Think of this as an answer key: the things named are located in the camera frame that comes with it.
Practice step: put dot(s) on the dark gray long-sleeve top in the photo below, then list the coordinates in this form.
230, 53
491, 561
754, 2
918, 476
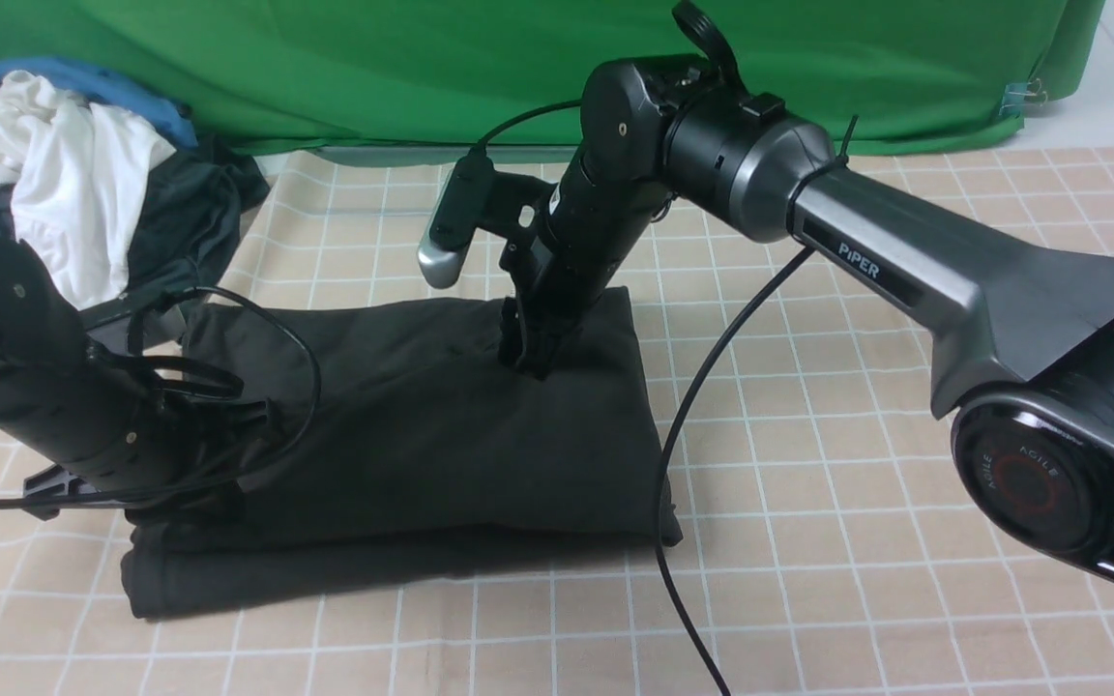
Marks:
427, 458

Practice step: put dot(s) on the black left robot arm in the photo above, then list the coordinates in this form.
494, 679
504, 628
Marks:
39, 329

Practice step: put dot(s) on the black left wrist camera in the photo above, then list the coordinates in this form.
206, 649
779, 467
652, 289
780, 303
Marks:
162, 318

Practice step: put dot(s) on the gray black right robot arm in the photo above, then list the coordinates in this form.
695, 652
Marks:
1022, 337

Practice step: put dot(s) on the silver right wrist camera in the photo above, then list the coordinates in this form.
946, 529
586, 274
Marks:
444, 247

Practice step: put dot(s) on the blue binder clip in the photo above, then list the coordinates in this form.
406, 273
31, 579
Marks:
1019, 96

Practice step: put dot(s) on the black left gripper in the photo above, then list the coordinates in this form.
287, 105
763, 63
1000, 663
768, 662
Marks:
149, 433

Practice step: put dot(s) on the dark teal crumpled garment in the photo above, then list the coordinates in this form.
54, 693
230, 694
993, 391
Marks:
190, 223

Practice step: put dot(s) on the beige grid tablecloth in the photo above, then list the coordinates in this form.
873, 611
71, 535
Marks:
830, 548

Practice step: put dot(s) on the white crumpled shirt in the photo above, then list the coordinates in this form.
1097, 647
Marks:
78, 173

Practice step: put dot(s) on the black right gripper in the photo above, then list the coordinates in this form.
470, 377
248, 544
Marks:
588, 224

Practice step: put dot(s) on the green backdrop cloth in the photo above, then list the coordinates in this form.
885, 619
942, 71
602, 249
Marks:
923, 76

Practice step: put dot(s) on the blue crumpled garment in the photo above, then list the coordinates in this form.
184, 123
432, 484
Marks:
170, 118

